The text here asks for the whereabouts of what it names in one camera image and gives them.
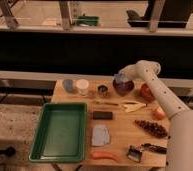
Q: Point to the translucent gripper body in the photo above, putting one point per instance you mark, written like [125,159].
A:
[125,80]

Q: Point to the blue sponge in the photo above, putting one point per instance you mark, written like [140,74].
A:
[118,78]

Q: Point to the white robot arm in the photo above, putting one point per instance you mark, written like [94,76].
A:
[179,155]

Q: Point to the purple bowl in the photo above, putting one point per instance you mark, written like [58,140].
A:
[123,89]

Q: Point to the red bowl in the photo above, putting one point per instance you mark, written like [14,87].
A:
[146,93]

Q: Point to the small metal cup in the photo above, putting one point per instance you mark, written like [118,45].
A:
[103,91]

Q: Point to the thin wooden stick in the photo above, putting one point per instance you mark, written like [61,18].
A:
[106,103]

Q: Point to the white cup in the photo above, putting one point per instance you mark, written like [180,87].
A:
[82,86]

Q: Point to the black rectangular block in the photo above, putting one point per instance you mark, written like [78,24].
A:
[102,115]

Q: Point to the orange apple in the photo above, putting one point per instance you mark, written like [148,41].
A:
[159,114]

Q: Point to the blue cup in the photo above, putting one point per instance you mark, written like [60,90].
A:
[68,85]

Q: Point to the wooden table board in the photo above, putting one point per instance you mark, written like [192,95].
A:
[122,129]

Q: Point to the light blue cloth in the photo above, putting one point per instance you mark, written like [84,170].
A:
[100,135]

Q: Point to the bunch of dark grapes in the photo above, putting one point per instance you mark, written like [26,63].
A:
[152,128]

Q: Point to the green box on shelf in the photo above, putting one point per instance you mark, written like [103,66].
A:
[87,20]

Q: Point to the metal brush tool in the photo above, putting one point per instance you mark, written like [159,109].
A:
[134,154]

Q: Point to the orange carrot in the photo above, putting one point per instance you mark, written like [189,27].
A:
[100,155]

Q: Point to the green plastic tray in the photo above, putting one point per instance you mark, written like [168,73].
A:
[60,136]

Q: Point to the black handled peeler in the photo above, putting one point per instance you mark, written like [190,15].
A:
[154,148]

